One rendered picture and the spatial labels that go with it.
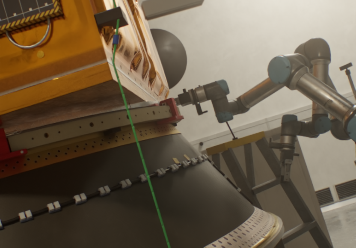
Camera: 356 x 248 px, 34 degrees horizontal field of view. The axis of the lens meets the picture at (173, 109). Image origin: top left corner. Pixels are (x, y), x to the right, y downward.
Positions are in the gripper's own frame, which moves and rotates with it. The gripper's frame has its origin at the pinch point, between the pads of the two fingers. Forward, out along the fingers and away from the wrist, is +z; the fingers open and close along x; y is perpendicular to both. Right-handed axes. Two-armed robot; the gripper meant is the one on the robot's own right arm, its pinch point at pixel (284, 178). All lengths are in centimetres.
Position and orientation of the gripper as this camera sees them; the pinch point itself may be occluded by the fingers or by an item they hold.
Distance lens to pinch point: 288.7
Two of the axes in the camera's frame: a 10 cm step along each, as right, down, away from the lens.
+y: 9.9, 1.0, -0.8
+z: -1.1, 9.7, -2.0
